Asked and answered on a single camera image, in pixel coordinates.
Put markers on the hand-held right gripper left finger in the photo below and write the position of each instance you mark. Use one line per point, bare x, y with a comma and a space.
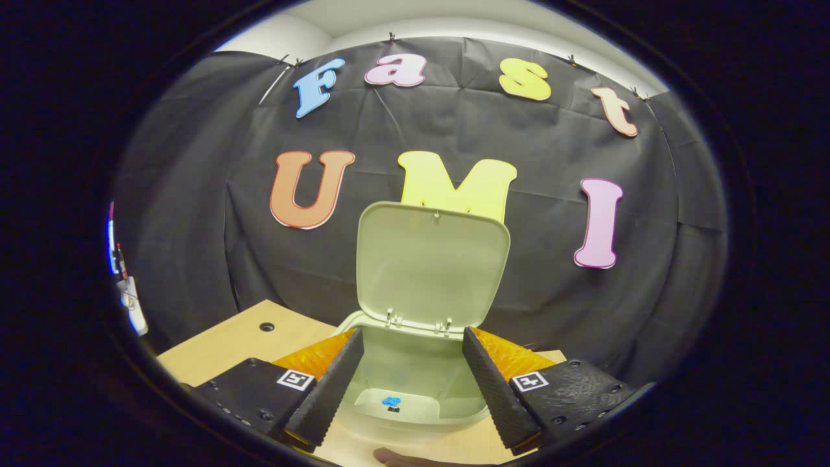
327, 395

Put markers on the green desktop garbage bin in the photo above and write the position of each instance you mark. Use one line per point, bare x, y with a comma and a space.
428, 272

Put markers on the blue paper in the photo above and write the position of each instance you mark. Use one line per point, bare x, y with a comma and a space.
391, 401

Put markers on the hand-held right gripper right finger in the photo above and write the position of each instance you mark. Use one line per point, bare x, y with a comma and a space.
496, 395

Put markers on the black backdrop cloth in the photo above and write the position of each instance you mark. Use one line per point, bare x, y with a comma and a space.
194, 259

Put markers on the white side table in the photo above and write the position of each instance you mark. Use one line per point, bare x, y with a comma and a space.
133, 311

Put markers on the wooden desktop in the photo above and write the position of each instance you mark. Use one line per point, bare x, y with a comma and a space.
227, 344

